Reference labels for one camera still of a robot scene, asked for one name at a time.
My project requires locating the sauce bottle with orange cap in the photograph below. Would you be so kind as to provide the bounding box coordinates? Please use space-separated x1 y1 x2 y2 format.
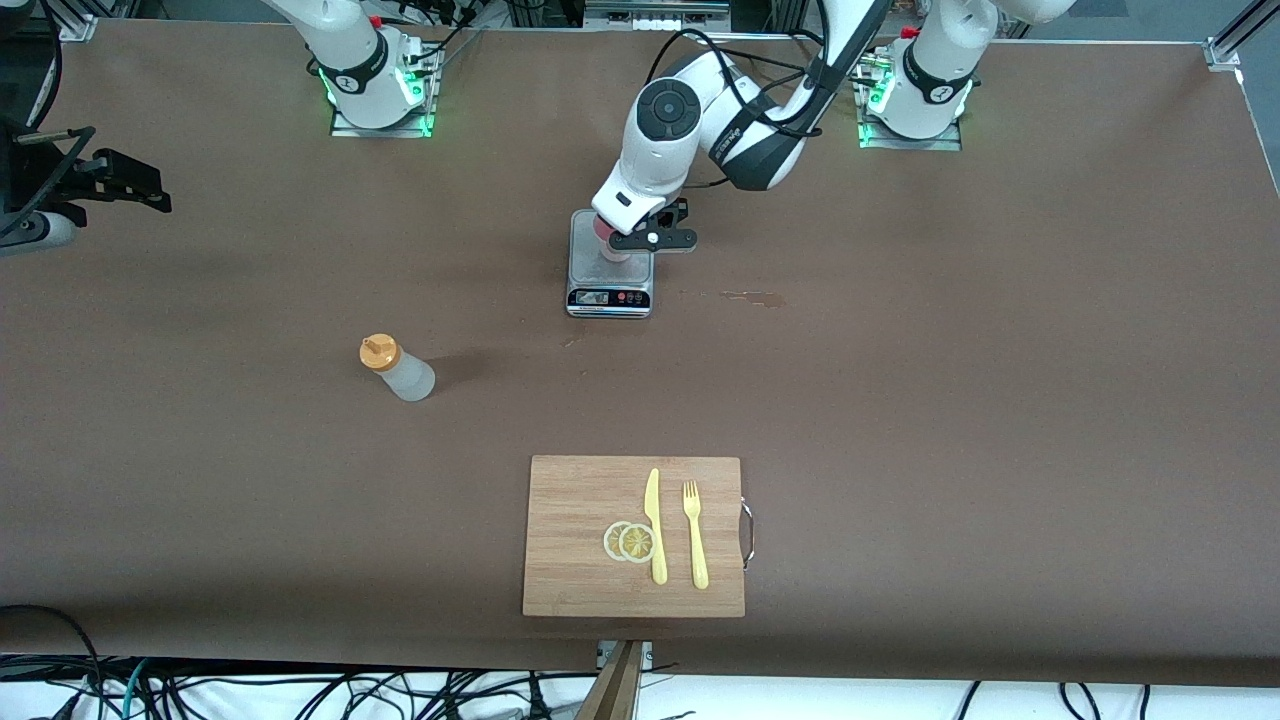
359 334 437 403

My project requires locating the pink plastic cup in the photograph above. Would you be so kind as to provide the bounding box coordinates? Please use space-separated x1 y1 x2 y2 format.
593 215 642 264

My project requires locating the brown table cover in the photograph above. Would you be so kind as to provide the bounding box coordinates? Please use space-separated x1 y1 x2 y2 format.
0 20 1280 687

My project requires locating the silver digital kitchen scale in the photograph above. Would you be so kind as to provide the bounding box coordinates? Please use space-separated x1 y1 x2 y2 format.
566 208 657 319

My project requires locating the wooden cutting board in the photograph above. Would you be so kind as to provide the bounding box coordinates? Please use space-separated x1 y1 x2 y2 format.
521 455 757 619

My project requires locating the yellow plastic knife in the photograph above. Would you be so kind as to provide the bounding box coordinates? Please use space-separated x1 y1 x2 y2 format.
643 468 669 586

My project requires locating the yellow plastic fork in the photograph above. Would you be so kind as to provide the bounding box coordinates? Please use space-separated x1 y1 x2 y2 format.
682 480 710 590

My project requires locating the aluminium corner profile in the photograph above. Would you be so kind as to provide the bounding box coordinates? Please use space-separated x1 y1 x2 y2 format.
1204 0 1280 71

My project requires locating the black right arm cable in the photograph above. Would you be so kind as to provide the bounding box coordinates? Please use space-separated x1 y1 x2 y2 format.
0 0 97 241

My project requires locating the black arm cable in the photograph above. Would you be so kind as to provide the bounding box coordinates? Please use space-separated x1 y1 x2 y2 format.
0 0 97 241
645 0 833 191

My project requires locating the black looped floor cable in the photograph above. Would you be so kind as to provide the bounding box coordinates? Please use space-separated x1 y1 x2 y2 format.
0 604 103 720

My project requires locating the teal floor cable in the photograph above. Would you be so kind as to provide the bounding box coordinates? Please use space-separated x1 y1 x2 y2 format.
95 658 153 720

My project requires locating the black cable across table cover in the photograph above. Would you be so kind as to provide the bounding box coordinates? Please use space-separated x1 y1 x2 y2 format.
690 28 886 89

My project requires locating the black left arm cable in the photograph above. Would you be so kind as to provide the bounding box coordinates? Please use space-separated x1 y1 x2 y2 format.
645 0 833 191

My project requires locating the wooden post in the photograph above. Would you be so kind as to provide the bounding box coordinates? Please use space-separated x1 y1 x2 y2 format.
575 640 644 720

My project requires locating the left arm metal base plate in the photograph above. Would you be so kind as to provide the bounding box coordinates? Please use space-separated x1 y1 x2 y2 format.
855 50 964 152

